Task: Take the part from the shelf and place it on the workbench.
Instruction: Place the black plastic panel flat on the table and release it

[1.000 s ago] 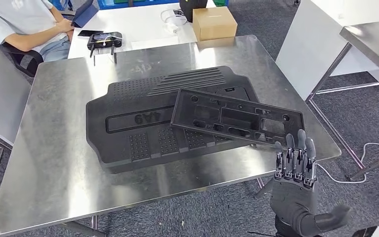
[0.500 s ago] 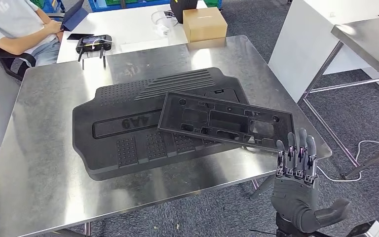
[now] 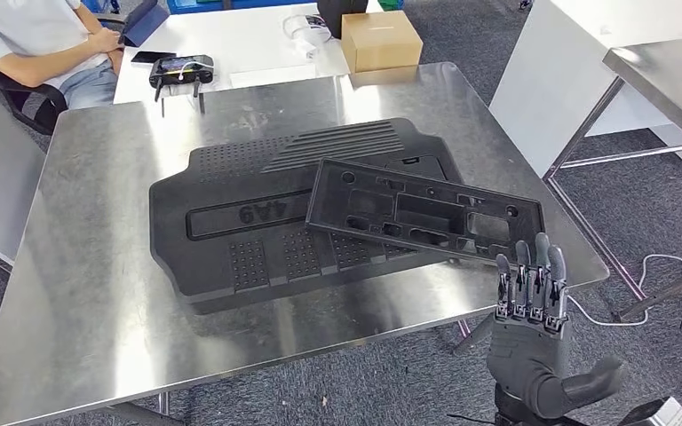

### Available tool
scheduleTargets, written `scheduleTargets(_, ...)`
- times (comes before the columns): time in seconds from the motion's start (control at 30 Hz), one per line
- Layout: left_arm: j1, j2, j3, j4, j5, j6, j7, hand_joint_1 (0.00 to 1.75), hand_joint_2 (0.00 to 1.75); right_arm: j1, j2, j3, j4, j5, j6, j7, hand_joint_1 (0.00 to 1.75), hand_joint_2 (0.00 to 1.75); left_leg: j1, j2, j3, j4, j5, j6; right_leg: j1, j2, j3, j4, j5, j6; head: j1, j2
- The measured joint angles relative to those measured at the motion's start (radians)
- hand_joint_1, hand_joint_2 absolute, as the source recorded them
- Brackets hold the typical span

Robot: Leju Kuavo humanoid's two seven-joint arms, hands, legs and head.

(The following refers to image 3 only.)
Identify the seated person's hand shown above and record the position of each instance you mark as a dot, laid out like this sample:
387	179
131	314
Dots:
105	41

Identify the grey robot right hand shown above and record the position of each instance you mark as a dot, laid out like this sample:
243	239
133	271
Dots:
529	358

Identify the black plastic car part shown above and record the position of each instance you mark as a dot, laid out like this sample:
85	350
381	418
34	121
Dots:
329	206

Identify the seated person's forearm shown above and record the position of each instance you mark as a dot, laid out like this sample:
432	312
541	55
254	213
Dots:
41	62
89	20

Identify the stainless steel workbench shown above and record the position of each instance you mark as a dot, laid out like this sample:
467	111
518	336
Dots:
111	294

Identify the black flat phone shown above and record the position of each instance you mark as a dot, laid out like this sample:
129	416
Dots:
150	57

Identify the black handheld controller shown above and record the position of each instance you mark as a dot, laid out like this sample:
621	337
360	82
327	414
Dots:
181	72

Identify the seated person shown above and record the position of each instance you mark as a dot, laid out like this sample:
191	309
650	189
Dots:
23	29

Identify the black office chair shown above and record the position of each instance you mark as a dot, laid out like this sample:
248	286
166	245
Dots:
29	106

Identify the black foam engine cover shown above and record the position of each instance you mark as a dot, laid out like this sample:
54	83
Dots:
229	206

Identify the black bag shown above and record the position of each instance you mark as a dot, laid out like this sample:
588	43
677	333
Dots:
341	17

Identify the flat brown cardboard box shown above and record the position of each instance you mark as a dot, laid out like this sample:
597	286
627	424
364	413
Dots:
385	76

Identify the steel table with white panel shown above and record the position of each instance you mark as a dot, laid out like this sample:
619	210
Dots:
553	76

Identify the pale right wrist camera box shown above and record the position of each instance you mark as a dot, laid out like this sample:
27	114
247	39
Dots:
667	414

